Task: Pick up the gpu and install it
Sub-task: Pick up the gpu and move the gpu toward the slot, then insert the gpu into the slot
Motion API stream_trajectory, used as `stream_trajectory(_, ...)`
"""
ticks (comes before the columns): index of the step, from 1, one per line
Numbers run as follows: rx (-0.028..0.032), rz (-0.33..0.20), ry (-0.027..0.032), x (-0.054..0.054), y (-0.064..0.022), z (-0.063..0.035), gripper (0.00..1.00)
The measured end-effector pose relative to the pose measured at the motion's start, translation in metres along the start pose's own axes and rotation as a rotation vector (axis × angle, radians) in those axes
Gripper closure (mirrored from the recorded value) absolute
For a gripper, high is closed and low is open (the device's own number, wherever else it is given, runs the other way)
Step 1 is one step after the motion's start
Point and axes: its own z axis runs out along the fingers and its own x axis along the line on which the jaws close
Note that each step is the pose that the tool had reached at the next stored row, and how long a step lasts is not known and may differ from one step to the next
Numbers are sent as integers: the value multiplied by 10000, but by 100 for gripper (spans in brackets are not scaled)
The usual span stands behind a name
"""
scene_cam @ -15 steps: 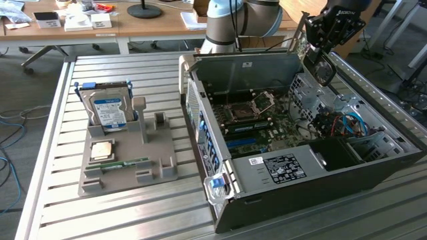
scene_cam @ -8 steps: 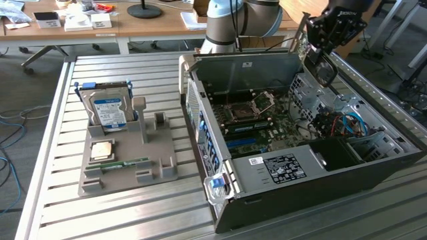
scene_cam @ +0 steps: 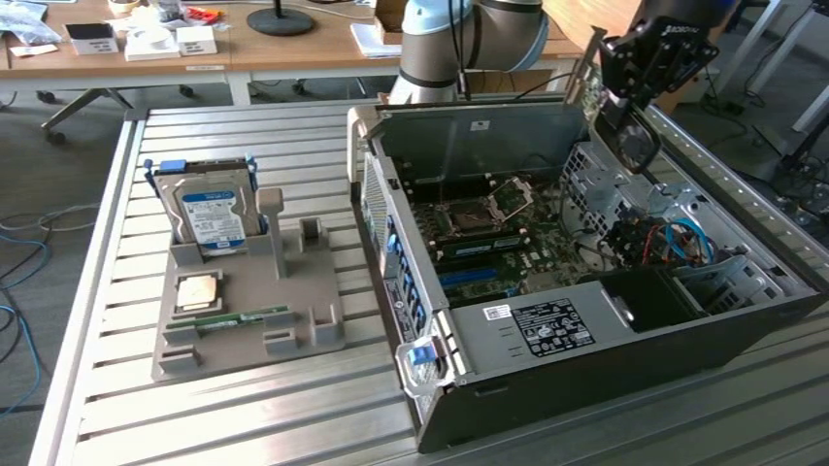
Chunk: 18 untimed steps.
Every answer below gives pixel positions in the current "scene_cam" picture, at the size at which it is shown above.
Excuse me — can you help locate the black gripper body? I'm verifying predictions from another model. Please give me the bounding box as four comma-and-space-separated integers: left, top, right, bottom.
631, 0, 739, 55

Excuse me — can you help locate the black green graphics card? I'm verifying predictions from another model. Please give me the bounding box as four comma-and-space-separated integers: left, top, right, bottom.
560, 23, 666, 175

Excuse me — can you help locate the perforated metal drive cage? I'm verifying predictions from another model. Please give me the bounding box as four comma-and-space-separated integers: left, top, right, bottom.
556, 140, 711, 234

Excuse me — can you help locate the metal socket cover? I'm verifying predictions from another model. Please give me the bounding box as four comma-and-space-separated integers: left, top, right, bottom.
485, 177, 540, 220

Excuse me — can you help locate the brown cardboard box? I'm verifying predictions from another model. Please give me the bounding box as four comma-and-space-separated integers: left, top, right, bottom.
372, 0, 407, 47

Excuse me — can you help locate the white paper stack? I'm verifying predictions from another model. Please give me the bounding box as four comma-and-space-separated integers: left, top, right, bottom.
349, 21, 404, 58

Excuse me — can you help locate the green motherboard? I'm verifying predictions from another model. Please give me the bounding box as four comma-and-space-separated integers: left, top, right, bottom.
407, 193, 616, 310

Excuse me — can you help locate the CPU socket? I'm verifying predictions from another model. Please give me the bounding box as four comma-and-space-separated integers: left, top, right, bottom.
443, 197, 503, 237

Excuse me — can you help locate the dark installed RAM stick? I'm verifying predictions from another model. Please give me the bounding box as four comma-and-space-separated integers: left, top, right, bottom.
433, 235, 530, 261

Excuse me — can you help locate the metal disk bay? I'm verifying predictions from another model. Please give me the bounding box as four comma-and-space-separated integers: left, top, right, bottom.
672, 252, 788, 316

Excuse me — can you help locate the metal fan grille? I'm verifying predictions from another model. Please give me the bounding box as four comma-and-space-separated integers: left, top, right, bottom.
357, 153, 393, 244

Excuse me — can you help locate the black plastic shroud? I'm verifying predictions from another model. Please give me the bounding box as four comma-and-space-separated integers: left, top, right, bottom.
598, 268, 711, 335

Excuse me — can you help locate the blue expansion slot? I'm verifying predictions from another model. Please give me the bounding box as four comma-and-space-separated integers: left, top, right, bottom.
437, 268, 501, 288

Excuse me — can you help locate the wooden desk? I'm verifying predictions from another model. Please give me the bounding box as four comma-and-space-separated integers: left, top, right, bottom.
0, 0, 588, 82

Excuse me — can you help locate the black round lamp base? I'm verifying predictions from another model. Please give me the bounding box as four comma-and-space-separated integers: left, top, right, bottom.
244, 0, 317, 37

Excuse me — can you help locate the grey power supply unit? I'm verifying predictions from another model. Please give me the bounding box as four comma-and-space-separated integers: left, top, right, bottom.
448, 280, 639, 384

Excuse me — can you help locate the red plastic item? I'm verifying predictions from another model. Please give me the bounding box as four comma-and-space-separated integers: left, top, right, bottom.
185, 5, 225, 26

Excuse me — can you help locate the plain white box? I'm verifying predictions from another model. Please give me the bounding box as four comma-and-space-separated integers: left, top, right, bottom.
174, 24, 218, 57

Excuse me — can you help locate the black open PC case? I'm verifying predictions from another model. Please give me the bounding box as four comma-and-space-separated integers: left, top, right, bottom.
345, 86, 829, 455

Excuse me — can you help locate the hard disk blue caddy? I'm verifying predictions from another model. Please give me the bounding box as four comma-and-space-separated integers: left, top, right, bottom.
142, 154, 267, 256

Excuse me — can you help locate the flat white box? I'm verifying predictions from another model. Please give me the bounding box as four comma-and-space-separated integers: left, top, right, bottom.
122, 26, 182, 62

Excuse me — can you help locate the grey parts rack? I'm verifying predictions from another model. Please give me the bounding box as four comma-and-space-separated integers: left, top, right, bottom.
150, 187, 348, 384

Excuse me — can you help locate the green RAM stick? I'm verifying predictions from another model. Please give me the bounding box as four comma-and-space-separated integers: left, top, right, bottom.
166, 304, 289, 334

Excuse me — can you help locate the silver CPU chip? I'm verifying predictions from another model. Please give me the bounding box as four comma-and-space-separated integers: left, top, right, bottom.
176, 276, 221, 311

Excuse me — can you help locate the white box black top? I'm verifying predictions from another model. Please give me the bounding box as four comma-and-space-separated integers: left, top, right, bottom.
64, 22, 121, 56

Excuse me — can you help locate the clear plastic bag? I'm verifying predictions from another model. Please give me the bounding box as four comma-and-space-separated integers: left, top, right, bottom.
0, 0, 64, 46

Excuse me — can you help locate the black case cable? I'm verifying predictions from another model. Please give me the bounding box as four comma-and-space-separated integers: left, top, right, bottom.
509, 72, 579, 101

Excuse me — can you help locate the white desk frame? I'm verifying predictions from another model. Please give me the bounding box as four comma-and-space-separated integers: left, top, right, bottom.
711, 0, 829, 133

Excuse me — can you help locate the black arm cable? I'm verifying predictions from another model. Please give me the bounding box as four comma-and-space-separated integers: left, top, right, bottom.
451, 0, 485, 102

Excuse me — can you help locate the blue wire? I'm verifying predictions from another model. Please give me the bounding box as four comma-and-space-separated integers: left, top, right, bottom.
663, 220, 719, 267

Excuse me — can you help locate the red wire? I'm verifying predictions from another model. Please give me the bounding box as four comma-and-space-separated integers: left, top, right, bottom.
640, 223, 675, 267

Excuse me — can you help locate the grey floor cable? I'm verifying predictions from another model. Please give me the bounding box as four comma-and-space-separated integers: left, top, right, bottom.
0, 202, 100, 233

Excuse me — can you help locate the blue floor cable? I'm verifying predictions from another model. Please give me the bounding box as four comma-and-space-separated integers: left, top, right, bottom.
0, 232, 52, 419

